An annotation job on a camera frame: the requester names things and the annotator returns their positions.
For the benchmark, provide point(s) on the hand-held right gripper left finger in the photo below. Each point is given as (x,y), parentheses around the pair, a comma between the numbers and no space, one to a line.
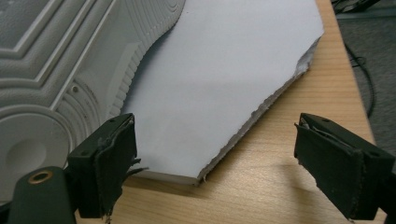
(102,161)

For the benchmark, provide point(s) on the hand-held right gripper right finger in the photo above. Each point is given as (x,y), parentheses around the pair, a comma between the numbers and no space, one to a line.
(342,168)

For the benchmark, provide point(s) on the white sneaker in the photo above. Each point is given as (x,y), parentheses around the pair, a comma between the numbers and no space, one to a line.
(62,62)

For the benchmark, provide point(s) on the white foam board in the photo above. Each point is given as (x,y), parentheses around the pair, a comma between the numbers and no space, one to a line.
(218,77)

